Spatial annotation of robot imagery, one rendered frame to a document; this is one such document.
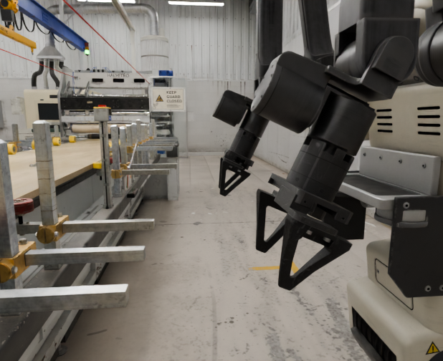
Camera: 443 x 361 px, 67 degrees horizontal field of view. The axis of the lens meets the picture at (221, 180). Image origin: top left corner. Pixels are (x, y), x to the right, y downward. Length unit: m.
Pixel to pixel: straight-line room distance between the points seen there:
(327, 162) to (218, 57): 11.07
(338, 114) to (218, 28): 11.25
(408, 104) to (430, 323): 0.37
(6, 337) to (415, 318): 0.82
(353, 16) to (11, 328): 0.88
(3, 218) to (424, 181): 0.84
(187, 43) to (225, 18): 1.42
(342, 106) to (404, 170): 0.30
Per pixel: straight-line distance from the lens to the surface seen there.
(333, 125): 0.37
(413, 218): 0.57
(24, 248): 0.97
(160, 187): 5.07
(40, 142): 1.11
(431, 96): 0.64
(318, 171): 0.36
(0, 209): 0.90
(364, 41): 0.38
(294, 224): 0.32
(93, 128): 5.01
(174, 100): 4.82
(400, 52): 0.38
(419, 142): 0.67
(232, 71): 11.36
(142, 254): 0.89
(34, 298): 0.70
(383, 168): 0.71
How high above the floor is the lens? 1.16
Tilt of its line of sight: 10 degrees down
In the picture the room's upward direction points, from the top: straight up
